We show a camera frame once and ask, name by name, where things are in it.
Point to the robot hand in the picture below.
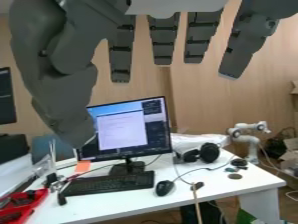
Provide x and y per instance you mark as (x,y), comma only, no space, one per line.
(57,60)

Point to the small black device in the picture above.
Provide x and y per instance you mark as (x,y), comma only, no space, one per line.
(61,199)

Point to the black keyboard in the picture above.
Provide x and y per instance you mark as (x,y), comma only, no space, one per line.
(108,183)

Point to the thin stick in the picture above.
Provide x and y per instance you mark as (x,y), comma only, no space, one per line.
(197,206)

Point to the red tray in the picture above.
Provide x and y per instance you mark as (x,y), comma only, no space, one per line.
(30,197)
(13,216)

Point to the white desk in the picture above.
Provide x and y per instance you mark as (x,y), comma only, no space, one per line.
(124,205)

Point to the small white jointed device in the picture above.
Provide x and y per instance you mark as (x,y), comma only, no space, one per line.
(247,131)

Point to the orange sticky note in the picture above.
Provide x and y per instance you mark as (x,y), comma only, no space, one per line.
(82,166)

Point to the black headphones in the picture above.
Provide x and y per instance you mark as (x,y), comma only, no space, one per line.
(207,152)

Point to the dark screen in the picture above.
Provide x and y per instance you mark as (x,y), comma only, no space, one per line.
(6,96)

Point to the black mouse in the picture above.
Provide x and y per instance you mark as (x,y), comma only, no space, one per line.
(165,188)

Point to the computer screen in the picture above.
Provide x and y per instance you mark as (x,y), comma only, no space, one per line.
(128,130)

